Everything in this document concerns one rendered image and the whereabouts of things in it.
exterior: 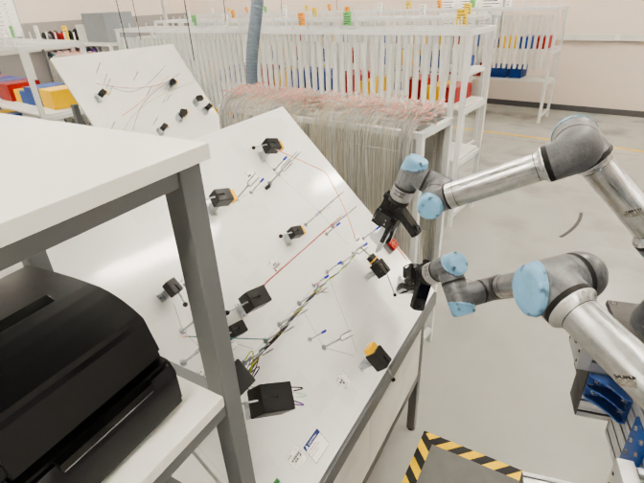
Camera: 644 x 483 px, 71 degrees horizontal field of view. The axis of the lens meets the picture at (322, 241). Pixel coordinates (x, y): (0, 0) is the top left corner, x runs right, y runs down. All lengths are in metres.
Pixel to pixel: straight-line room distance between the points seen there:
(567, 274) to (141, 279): 1.01
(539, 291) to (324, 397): 0.69
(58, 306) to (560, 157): 1.11
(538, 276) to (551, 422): 1.81
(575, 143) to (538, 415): 1.82
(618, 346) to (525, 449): 1.67
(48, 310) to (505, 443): 2.29
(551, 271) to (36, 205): 0.94
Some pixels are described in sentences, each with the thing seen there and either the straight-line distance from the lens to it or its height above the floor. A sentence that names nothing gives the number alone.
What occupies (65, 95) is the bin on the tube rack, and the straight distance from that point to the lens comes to 5.36.
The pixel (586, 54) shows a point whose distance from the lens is 9.48.
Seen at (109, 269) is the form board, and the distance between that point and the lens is 1.25.
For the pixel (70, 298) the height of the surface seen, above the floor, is 1.65.
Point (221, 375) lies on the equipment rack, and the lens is 0.73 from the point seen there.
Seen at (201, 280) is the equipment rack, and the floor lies 1.67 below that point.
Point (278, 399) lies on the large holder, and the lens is 1.15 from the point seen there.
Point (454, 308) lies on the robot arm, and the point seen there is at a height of 1.16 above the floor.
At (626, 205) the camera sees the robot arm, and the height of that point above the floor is 1.47.
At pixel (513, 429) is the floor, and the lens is 2.71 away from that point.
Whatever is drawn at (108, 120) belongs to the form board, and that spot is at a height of 1.18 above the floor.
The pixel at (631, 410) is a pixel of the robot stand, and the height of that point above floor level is 1.00.
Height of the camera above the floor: 2.00
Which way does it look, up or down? 28 degrees down
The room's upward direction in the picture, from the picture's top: 3 degrees counter-clockwise
